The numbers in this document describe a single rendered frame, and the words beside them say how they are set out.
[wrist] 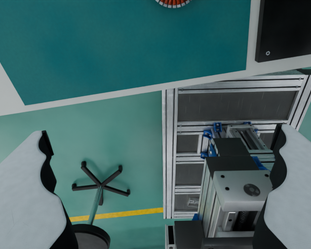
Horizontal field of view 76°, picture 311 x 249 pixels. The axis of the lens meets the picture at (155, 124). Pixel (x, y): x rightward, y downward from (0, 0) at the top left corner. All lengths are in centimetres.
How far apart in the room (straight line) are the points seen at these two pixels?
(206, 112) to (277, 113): 43
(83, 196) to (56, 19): 181
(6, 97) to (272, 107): 127
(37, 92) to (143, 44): 32
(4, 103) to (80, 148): 109
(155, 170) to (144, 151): 24
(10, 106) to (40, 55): 19
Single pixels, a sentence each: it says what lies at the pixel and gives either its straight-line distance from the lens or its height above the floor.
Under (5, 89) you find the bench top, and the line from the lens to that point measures 68.
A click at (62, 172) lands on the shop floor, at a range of 197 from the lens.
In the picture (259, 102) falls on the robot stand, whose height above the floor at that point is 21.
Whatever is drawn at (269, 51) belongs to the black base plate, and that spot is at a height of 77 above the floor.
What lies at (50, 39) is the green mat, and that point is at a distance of 57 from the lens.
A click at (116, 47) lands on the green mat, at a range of 52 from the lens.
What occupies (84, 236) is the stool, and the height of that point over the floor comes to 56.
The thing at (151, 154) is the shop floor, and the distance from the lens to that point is 166.
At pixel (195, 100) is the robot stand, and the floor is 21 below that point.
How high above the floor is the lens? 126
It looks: 58 degrees down
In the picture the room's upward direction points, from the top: 180 degrees clockwise
